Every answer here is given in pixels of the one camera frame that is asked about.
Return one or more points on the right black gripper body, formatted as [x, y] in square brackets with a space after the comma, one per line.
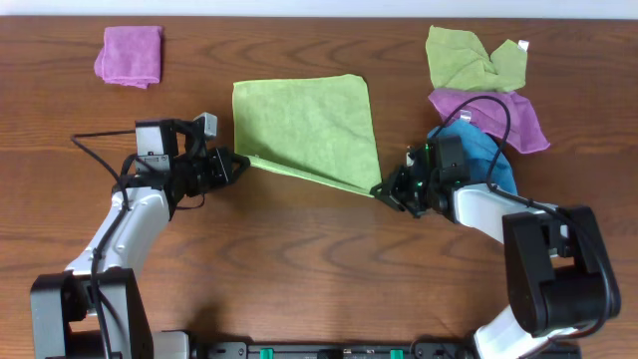
[402, 185]

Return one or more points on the blue cloth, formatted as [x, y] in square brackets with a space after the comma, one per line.
[479, 149]

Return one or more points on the crumpled olive green cloth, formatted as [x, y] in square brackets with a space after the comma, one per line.
[458, 60]

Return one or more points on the light green cloth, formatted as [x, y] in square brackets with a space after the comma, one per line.
[317, 129]

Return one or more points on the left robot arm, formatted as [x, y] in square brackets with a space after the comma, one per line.
[93, 308]

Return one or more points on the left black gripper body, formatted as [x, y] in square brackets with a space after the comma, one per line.
[221, 166]

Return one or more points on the folded purple cloth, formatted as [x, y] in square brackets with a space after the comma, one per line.
[131, 56]

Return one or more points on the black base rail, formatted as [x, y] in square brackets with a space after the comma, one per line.
[241, 350]

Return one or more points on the crumpled purple cloth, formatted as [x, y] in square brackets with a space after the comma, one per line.
[525, 133]

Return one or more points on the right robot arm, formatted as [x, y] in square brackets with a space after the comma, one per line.
[560, 282]

